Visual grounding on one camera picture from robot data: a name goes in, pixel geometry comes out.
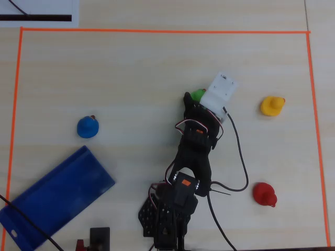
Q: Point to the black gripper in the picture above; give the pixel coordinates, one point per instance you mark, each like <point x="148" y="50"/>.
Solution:
<point x="193" y="112"/>

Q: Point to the green rubber duck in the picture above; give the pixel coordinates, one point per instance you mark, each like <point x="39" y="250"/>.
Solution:
<point x="196" y="94"/>

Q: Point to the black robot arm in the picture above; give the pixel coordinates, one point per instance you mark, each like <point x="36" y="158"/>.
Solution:
<point x="192" y="162"/>

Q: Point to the yellow rubber duck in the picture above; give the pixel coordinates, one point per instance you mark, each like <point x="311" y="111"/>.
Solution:
<point x="272" y="105"/>

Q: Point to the blue rubber duck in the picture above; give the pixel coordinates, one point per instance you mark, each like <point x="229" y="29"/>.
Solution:
<point x="87" y="128"/>

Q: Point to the red rubber duck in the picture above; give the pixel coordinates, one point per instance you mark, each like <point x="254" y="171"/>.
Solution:
<point x="263" y="193"/>

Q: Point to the blue plastic box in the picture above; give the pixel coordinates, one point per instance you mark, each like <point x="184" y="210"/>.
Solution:
<point x="60" y="193"/>

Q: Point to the orange tape strip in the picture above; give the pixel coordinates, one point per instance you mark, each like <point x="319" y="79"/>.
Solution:
<point x="316" y="130"/>
<point x="165" y="31"/>
<point x="14" y="104"/>

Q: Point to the red stand knob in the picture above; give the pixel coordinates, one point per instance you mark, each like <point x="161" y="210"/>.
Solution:
<point x="79" y="245"/>

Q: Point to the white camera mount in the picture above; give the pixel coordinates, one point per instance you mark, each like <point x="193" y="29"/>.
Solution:
<point x="221" y="91"/>

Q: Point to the black camera stand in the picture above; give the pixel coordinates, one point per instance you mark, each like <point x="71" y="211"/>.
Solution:
<point x="100" y="238"/>

